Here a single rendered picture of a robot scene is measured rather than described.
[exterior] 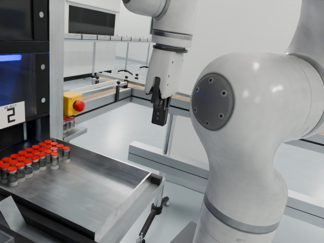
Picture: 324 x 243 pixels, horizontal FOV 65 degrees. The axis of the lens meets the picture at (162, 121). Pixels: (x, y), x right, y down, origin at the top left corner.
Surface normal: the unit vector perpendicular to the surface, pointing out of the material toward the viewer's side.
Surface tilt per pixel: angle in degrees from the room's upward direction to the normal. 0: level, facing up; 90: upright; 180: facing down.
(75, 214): 0
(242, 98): 74
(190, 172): 90
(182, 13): 91
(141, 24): 90
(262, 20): 90
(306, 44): 102
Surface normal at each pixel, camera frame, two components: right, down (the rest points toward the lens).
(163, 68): -0.22, 0.22
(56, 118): 0.92, 0.26
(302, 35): -0.98, 0.18
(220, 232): -0.65, 0.17
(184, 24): 0.46, 0.37
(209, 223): -0.86, 0.05
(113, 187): 0.15, -0.93
